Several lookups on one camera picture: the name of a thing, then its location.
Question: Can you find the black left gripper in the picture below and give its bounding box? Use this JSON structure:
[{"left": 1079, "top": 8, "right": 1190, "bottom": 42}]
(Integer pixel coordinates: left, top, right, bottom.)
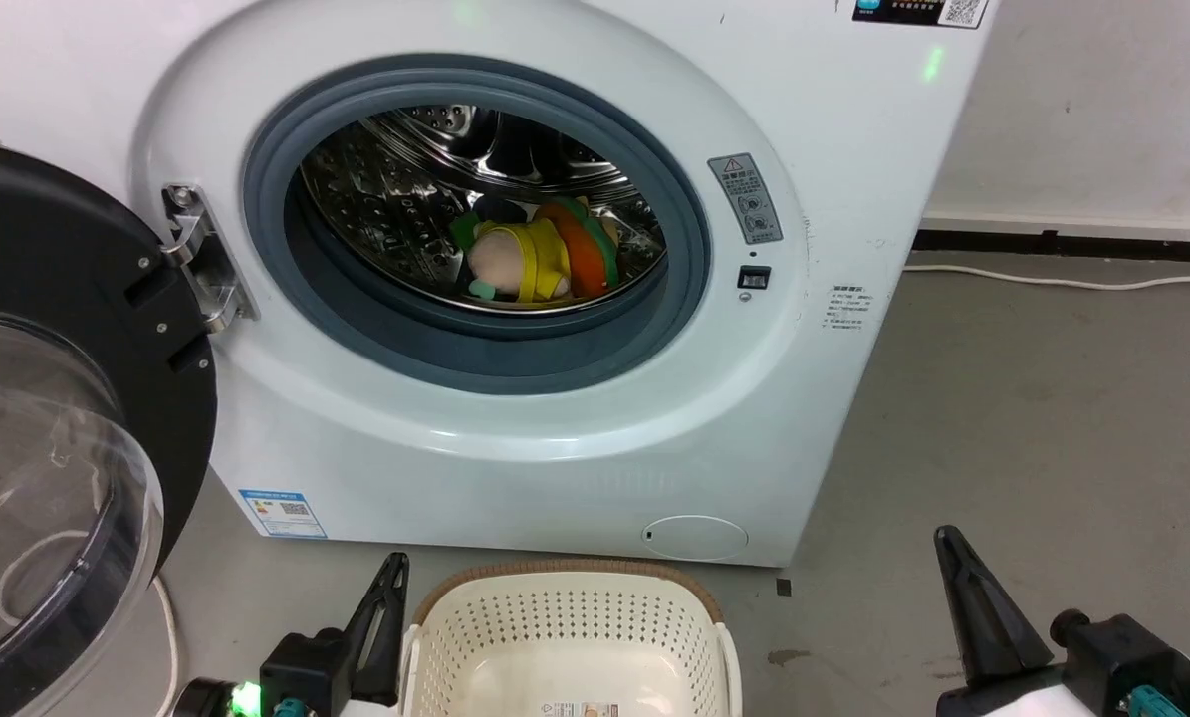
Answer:
[{"left": 171, "top": 553, "right": 411, "bottom": 717}]

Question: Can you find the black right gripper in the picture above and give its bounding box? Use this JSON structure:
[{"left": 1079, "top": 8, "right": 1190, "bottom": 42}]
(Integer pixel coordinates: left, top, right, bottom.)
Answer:
[{"left": 933, "top": 525, "right": 1190, "bottom": 717}]

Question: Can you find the white perforated laundry basket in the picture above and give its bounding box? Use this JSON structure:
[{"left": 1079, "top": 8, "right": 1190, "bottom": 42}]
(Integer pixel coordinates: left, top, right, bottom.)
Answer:
[{"left": 398, "top": 558, "right": 745, "bottom": 717}]

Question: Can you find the white front-load washing machine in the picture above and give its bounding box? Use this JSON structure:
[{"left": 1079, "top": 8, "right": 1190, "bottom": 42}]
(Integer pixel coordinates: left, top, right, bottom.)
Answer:
[{"left": 0, "top": 0, "right": 999, "bottom": 569}]

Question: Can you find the yellow and pink plush doll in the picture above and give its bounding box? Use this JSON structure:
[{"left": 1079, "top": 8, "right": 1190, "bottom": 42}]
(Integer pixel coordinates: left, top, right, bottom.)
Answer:
[{"left": 450, "top": 197, "right": 573, "bottom": 305}]

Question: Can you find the orange and green plush toy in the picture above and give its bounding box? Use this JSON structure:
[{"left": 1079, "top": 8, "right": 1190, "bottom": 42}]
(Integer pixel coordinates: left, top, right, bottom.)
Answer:
[{"left": 535, "top": 196, "right": 623, "bottom": 300}]

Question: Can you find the blue energy label sticker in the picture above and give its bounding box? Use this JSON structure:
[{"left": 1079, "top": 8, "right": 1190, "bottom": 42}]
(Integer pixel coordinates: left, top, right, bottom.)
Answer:
[{"left": 238, "top": 488, "right": 329, "bottom": 540}]

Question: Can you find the grey rubber door gasket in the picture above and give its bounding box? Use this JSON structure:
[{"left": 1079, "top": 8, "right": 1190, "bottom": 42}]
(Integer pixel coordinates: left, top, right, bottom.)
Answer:
[{"left": 242, "top": 55, "right": 712, "bottom": 396}]

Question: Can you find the chrome door hinge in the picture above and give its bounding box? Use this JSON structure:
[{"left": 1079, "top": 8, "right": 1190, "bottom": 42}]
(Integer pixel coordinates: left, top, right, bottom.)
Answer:
[{"left": 161, "top": 184, "right": 257, "bottom": 335}]

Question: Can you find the stainless steel washer drum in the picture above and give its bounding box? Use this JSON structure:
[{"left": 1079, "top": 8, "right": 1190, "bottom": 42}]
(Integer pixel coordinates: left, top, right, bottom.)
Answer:
[{"left": 299, "top": 104, "right": 667, "bottom": 315}]

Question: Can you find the grey warning sticker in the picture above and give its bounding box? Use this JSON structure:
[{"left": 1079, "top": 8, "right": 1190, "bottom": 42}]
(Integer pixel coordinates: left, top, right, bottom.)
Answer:
[{"left": 707, "top": 152, "right": 785, "bottom": 246}]

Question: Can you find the black washer door clear glass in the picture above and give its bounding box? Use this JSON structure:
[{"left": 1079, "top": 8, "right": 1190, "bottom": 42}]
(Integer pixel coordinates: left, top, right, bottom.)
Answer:
[{"left": 0, "top": 137, "right": 219, "bottom": 717}]

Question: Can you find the black QR code sticker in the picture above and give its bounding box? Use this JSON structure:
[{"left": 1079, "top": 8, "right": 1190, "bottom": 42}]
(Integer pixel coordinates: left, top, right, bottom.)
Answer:
[{"left": 851, "top": 0, "right": 989, "bottom": 29}]

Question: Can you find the short white floor cable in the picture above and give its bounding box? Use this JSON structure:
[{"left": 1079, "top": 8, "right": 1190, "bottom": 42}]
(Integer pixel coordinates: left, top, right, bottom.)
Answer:
[{"left": 151, "top": 576, "right": 179, "bottom": 717}]

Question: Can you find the long white floor cable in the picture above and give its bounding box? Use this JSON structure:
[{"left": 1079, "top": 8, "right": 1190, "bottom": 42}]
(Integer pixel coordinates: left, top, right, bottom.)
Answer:
[{"left": 903, "top": 261, "right": 1190, "bottom": 293}]

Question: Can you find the black wall baseboard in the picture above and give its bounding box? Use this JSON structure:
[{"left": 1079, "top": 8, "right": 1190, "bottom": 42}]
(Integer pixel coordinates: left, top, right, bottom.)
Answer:
[{"left": 913, "top": 229, "right": 1190, "bottom": 265}]

